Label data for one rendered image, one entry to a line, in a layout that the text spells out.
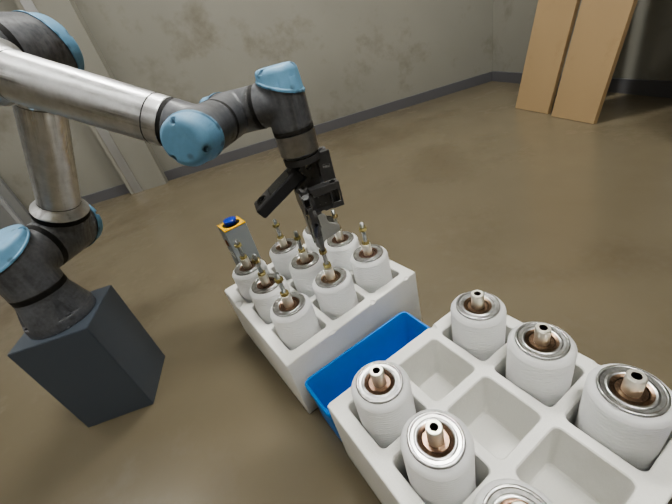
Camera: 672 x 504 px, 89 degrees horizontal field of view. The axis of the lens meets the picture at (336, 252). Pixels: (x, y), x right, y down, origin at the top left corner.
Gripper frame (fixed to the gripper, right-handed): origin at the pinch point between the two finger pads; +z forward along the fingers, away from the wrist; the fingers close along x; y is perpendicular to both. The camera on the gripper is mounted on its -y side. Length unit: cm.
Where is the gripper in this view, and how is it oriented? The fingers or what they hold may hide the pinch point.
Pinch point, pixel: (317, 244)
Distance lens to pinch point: 75.6
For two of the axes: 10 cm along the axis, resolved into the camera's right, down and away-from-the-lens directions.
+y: 9.2, -3.6, 1.6
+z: 2.3, 8.2, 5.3
